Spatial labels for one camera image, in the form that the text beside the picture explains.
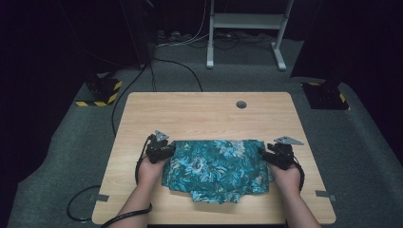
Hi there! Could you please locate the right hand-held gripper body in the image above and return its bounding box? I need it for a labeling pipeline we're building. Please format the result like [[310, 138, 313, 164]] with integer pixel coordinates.
[[267, 136, 304, 170]]

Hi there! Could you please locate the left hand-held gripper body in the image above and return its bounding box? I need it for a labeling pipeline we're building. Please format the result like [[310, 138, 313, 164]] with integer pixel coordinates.
[[145, 129, 172, 164]]

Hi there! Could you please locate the teal floral shirt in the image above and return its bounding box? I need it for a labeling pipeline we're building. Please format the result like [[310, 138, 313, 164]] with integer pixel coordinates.
[[161, 139, 275, 204]]

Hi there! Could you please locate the person's left hand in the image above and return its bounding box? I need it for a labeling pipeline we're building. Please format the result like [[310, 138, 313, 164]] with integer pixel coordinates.
[[137, 155, 169, 188]]

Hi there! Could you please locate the person's right hand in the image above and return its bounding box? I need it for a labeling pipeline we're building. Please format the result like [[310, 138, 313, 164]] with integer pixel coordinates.
[[268, 161, 302, 195]]

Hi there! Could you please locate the grey tape piece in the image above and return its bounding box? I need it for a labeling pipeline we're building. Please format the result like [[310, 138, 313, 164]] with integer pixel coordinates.
[[89, 193, 110, 202], [315, 190, 336, 202]]

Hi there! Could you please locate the black yellow striped stand base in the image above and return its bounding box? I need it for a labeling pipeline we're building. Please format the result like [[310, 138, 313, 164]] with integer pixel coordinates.
[[75, 73, 124, 107], [300, 81, 351, 111]]

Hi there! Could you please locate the dark power strip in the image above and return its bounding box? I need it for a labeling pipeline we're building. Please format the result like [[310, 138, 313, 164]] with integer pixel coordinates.
[[156, 29, 192, 44]]

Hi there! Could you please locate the left hand-held gripper cable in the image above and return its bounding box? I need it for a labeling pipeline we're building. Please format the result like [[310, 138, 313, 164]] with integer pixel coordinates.
[[100, 134, 157, 228]]

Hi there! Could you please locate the hand-held gripper cable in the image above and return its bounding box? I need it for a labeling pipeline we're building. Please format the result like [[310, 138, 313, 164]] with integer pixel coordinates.
[[292, 155, 306, 193], [100, 134, 157, 228]]

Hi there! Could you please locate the right hand-held gripper cable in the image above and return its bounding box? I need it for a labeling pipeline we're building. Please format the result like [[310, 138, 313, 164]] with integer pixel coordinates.
[[292, 155, 306, 193]]

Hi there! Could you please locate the long thin black cable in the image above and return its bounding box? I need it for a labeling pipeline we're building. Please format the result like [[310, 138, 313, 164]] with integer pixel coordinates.
[[111, 63, 150, 138]]

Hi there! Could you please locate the curved black cable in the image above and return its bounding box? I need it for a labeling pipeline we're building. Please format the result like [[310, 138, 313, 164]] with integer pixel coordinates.
[[153, 57, 204, 93]]

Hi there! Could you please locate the thick black cable loop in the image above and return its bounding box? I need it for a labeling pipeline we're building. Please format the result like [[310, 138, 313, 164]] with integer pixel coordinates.
[[66, 184, 102, 222]]

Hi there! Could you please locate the white cable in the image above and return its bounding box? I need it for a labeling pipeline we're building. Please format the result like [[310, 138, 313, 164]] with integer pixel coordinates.
[[155, 0, 211, 48]]

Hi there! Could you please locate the tangle of black cables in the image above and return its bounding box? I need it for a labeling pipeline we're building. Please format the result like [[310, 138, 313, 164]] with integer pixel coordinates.
[[213, 29, 277, 51]]

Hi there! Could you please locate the black stand post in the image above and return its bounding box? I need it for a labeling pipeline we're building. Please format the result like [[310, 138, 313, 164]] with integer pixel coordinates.
[[119, 0, 157, 69]]

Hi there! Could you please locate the white metal stand frame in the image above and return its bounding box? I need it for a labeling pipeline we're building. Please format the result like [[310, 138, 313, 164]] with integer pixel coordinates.
[[206, 0, 295, 71]]

